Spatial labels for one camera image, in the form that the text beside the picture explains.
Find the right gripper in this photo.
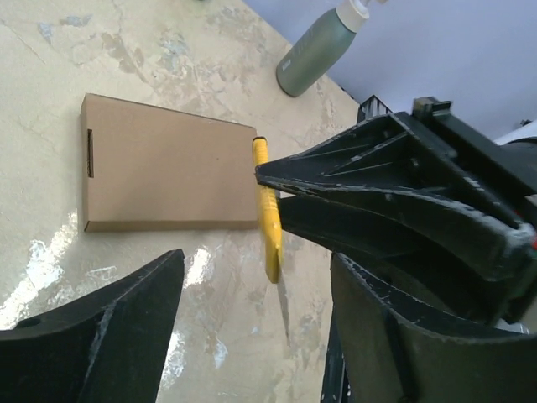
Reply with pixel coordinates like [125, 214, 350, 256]
[256, 97, 536, 294]

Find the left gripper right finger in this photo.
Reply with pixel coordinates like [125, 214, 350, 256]
[330, 253, 536, 402]

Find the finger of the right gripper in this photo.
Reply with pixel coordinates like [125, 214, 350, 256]
[279, 195, 520, 323]

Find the brown cardboard express box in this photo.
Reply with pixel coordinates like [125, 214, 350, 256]
[81, 93, 258, 233]

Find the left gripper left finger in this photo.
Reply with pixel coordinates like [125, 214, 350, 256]
[1, 249, 185, 402]

